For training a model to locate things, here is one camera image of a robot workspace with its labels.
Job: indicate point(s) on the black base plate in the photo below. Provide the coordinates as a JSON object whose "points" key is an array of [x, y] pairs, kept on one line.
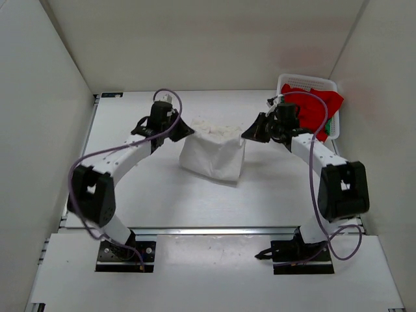
{"points": [[290, 258], [115, 259]]}

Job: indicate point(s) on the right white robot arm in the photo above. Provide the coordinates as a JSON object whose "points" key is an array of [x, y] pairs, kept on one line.
{"points": [[342, 190]]}

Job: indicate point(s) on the aluminium rail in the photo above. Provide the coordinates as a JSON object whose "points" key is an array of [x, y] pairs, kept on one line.
{"points": [[214, 231]]}

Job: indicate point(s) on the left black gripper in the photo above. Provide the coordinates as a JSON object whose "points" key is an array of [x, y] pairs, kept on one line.
{"points": [[184, 131]]}

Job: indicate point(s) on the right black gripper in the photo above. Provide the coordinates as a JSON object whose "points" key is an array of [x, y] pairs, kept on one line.
{"points": [[257, 132]]}

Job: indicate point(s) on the green t shirt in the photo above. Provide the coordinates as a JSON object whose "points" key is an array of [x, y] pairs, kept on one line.
{"points": [[330, 127]]}

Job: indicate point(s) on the red t shirt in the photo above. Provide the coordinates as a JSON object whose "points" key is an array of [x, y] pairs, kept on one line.
{"points": [[312, 112]]}

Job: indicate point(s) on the white plastic basket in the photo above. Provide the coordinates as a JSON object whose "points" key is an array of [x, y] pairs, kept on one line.
{"points": [[306, 83]]}

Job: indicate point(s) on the dark blue label sticker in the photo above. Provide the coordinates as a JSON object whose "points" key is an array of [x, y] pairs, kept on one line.
{"points": [[112, 95]]}

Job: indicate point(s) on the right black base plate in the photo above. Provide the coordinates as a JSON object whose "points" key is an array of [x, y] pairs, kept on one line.
{"points": [[290, 258]]}

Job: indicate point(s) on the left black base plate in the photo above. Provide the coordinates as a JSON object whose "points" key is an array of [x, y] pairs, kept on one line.
{"points": [[115, 259]]}

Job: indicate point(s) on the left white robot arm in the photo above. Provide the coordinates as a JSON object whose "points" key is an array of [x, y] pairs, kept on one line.
{"points": [[92, 197]]}

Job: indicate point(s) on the white t shirt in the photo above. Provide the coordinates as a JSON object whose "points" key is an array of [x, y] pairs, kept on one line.
{"points": [[214, 151]]}

